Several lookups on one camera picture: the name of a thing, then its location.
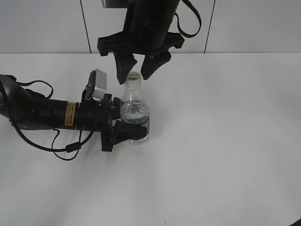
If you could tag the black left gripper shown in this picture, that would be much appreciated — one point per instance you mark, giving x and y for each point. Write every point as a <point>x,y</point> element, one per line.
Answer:
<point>97,116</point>

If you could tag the white green bottle cap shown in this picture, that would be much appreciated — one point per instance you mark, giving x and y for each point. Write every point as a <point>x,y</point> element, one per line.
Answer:
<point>133,81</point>

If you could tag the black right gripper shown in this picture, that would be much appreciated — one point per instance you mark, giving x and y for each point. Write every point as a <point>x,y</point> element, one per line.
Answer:
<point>154,45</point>

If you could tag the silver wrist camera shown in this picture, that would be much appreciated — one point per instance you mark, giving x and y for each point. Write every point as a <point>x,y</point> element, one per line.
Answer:
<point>97,85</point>
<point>115,3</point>

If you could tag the clear Cestbon water bottle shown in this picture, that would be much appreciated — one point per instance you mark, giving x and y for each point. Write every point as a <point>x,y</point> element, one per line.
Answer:
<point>135,110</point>

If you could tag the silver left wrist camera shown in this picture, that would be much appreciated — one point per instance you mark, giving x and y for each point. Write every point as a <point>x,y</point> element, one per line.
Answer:
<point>97,85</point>

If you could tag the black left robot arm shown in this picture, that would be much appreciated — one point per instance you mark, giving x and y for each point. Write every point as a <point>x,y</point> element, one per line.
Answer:
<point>29,110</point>

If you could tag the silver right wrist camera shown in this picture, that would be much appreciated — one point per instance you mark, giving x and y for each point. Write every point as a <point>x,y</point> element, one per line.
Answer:
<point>115,3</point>

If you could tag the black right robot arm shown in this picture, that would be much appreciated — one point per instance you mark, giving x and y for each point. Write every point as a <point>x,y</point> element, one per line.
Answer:
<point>143,15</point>

